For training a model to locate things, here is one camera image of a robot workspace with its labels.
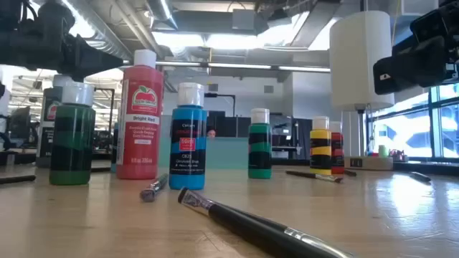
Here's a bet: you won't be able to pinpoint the small yellow paint bottle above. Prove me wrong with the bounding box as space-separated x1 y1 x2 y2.
309 115 333 176

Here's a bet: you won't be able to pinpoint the long ceiling light strip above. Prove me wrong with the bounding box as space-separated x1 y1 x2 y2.
156 59 331 73

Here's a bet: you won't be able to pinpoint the white shade wooden base lamp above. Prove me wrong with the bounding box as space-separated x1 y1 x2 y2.
328 9 396 172

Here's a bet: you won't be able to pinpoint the large black paint bottle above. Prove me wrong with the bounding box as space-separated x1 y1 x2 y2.
35 74 75 169

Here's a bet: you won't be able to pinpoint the small cerulean blue paint bottle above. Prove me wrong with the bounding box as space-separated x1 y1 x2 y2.
168 82 208 191

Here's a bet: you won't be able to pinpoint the wide flat black paintbrush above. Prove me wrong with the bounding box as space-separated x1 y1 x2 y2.
176 186 345 258

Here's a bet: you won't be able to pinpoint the small bright red paint bottle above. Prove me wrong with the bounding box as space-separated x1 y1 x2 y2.
329 121 346 176

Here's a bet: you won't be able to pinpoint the silver ventilation duct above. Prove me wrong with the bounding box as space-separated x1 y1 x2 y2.
60 0 134 62

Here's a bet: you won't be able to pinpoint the black paintbrush silver ferrule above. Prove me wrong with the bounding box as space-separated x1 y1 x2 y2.
285 169 344 184

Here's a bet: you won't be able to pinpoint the large red paint bottle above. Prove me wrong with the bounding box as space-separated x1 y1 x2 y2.
115 49 165 181

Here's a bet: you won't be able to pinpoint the small dark green paint bottle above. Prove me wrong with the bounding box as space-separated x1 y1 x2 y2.
49 82 97 186

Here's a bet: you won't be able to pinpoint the black office partition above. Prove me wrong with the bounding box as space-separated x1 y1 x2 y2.
207 110 252 139

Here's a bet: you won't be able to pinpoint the dark computer monitor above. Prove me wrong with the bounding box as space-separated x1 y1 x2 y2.
271 113 293 138
7 105 32 141

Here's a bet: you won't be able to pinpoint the black paintbrush grey-blue bristles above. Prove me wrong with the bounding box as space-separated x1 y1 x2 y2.
139 173 170 203

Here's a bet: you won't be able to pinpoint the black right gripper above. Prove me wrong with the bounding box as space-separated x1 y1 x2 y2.
372 34 448 96

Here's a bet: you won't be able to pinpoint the teal translucent plastic bin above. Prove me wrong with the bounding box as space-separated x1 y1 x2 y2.
158 137 250 171

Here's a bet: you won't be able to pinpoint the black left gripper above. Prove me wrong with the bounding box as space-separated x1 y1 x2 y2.
34 0 125 82

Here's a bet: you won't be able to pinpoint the small teal green paint bottle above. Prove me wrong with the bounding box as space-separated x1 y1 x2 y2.
247 107 273 180

